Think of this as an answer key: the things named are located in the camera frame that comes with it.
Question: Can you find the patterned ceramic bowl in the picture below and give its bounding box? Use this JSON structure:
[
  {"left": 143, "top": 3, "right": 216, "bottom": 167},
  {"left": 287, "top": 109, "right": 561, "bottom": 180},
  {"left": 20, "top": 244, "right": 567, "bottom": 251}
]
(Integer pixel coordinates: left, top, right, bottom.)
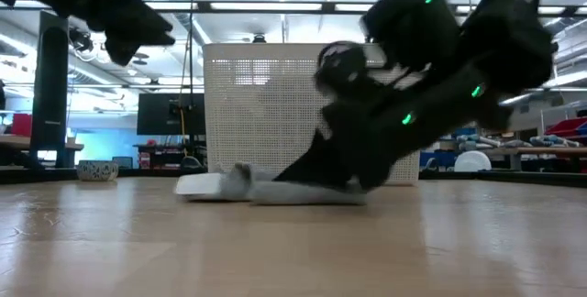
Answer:
[{"left": 76, "top": 159, "right": 120, "bottom": 182}]

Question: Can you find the wooden side table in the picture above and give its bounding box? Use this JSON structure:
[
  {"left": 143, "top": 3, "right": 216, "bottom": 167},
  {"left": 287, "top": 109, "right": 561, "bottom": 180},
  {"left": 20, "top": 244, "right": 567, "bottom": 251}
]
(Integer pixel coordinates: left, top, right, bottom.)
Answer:
[{"left": 483, "top": 146, "right": 587, "bottom": 158}]

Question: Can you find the red storage bin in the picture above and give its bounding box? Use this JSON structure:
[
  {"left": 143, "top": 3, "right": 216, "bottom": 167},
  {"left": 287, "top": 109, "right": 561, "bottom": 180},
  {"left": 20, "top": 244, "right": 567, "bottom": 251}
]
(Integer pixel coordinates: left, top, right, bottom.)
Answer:
[{"left": 544, "top": 116, "right": 587, "bottom": 139}]

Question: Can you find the white round object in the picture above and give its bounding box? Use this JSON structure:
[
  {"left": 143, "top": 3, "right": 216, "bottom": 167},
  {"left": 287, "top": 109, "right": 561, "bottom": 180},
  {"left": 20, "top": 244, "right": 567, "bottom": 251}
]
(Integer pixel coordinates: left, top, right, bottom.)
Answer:
[{"left": 453, "top": 149, "right": 493, "bottom": 173}]

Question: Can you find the yellow hanging cable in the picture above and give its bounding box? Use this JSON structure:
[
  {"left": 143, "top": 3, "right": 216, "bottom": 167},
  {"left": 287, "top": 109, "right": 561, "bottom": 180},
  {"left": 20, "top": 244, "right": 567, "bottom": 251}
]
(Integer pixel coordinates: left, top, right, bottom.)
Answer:
[{"left": 180, "top": 104, "right": 188, "bottom": 157}]

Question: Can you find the wooden background table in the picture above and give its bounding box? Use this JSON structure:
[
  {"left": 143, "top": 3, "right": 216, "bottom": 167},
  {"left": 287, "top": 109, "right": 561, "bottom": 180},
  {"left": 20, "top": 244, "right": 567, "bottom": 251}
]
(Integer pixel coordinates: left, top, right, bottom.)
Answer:
[{"left": 0, "top": 134, "right": 85, "bottom": 152}]

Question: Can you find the black monitor screen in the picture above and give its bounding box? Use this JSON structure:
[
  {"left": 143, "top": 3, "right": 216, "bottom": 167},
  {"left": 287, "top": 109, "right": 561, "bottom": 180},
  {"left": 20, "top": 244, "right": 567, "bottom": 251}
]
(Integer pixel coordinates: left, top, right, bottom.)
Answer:
[{"left": 136, "top": 93, "right": 206, "bottom": 137}]

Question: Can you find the storage shelf with bins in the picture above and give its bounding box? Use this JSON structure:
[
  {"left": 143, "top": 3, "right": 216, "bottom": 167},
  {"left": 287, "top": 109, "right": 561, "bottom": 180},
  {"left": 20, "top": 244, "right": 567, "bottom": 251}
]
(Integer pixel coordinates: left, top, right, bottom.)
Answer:
[{"left": 132, "top": 142, "right": 184, "bottom": 171}]

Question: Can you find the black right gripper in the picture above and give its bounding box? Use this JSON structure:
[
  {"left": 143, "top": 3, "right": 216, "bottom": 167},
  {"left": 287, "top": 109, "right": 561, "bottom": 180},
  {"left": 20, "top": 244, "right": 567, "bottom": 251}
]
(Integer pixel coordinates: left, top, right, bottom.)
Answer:
[{"left": 274, "top": 99, "right": 441, "bottom": 193}]

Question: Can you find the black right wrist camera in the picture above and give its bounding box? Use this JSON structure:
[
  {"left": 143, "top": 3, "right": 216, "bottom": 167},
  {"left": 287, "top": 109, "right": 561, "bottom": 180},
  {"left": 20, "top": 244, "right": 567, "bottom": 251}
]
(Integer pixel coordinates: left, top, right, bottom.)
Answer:
[{"left": 315, "top": 41, "right": 371, "bottom": 99}]

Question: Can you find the grey sock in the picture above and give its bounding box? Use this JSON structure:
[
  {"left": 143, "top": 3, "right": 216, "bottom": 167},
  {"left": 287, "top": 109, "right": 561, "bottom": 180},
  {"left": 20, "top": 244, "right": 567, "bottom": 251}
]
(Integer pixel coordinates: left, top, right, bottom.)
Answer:
[{"left": 173, "top": 162, "right": 368, "bottom": 206}]

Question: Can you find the red box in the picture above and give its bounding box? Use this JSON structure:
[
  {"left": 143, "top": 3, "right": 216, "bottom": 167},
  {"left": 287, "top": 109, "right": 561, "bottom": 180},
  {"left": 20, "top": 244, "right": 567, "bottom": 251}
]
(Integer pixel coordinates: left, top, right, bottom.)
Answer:
[{"left": 11, "top": 113, "right": 33, "bottom": 138}]

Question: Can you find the white plastic laundry basket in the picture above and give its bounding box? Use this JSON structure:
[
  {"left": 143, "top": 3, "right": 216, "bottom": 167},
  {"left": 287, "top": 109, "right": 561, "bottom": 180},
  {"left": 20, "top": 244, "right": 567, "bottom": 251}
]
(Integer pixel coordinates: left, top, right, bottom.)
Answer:
[{"left": 202, "top": 42, "right": 421, "bottom": 187}]

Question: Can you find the black pillar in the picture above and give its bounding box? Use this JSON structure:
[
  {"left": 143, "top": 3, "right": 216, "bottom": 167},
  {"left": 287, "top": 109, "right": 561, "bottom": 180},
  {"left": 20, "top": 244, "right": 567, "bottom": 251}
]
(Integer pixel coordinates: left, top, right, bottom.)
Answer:
[{"left": 29, "top": 10, "right": 70, "bottom": 170}]

